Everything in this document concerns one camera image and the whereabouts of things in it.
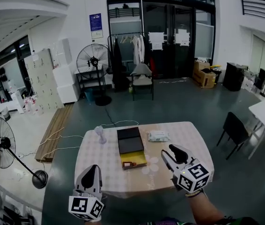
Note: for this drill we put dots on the teal waste bin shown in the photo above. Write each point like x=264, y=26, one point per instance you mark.
x=89, y=95

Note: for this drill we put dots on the small brown glass bottle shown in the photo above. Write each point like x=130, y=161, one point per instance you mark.
x=129, y=164

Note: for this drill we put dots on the cardboard box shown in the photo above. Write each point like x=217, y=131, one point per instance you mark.
x=203, y=76

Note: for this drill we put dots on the black balcony railing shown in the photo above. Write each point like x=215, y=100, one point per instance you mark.
x=263, y=7

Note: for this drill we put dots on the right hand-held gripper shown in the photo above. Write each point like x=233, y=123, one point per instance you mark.
x=193, y=177

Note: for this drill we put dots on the blue wall poster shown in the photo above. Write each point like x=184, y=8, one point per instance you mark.
x=96, y=22

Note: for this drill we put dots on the table with checkered cloth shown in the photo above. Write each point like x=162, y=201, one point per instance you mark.
x=181, y=137

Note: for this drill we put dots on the green patterned shirt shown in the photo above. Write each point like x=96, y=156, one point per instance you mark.
x=240, y=221

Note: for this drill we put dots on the black bin with yellow bag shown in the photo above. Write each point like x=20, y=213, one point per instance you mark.
x=216, y=75

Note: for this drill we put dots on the black glass double door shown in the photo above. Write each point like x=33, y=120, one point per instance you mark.
x=170, y=57

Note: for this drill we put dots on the small white desk fan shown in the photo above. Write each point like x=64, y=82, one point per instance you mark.
x=100, y=135

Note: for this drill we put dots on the black standing fan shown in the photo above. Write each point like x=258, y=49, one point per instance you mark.
x=92, y=61
x=1, y=142

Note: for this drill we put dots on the white wet wipes packet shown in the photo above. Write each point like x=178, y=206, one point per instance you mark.
x=159, y=136

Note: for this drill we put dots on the striped wristband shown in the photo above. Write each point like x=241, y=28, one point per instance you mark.
x=194, y=193

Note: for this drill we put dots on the grey locker cabinet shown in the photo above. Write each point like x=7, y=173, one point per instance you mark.
x=43, y=81

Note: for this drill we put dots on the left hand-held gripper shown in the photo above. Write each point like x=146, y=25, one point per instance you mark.
x=85, y=206

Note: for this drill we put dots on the white paper sheet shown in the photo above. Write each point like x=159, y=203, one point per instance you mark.
x=156, y=40
x=182, y=37

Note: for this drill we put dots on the person's right forearm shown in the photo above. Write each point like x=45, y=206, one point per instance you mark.
x=205, y=210

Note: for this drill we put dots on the grey armchair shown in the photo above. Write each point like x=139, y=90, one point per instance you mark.
x=142, y=76

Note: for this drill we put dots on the black cabinet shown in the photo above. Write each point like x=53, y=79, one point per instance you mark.
x=233, y=77

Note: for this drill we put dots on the black metal shelf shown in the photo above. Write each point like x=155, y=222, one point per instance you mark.
x=81, y=78

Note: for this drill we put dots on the wooden platform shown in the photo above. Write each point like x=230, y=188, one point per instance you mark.
x=55, y=132

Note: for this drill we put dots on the dark chair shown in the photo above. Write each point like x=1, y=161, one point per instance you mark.
x=234, y=130

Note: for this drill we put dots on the stack of white foam boxes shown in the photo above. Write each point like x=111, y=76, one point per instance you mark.
x=65, y=85

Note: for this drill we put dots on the metal equipment rack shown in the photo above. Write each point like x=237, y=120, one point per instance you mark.
x=3, y=210

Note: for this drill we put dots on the black box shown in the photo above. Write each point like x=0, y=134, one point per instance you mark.
x=130, y=144

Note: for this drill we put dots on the black clothes rack with coats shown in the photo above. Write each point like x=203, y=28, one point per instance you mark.
x=118, y=62

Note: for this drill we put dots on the cluster of white jugs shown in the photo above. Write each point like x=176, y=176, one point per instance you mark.
x=33, y=105

